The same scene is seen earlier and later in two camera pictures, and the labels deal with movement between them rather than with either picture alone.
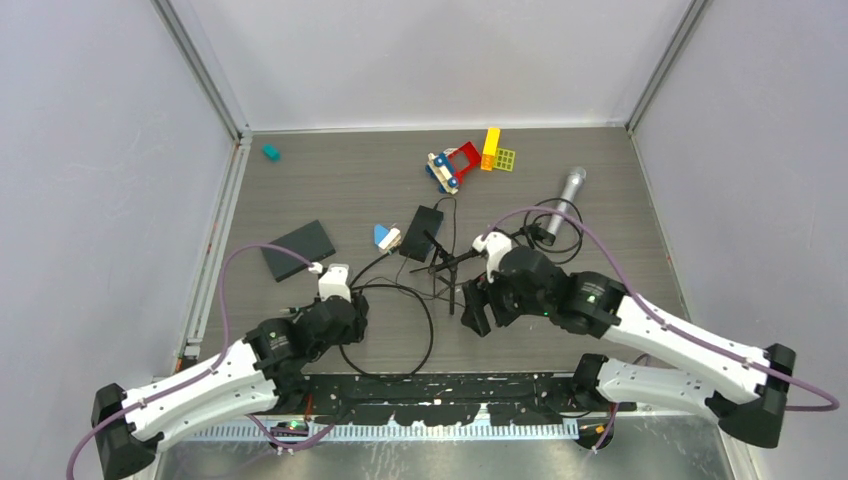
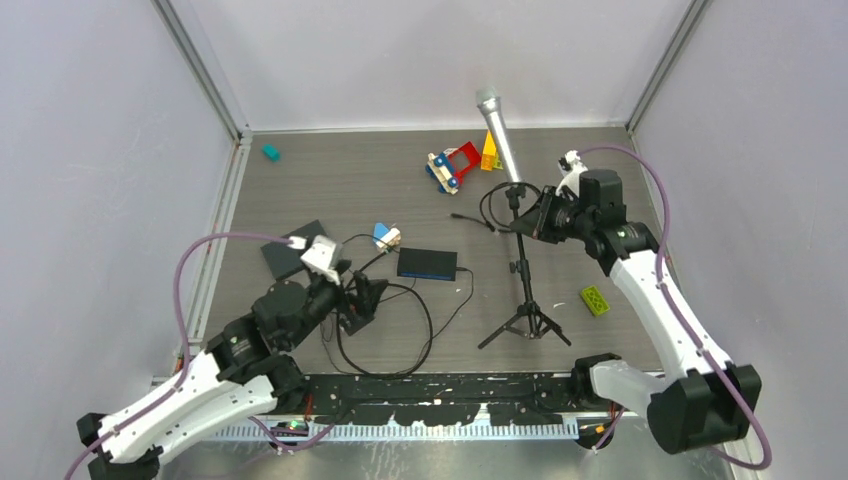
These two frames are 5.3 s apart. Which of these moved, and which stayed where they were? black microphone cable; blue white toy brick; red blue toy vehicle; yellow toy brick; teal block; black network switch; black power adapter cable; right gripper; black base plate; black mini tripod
Moved: black network switch; black power adapter cable; black mini tripod; black microphone cable; right gripper
Stayed: yellow toy brick; blue white toy brick; red blue toy vehicle; teal block; black base plate
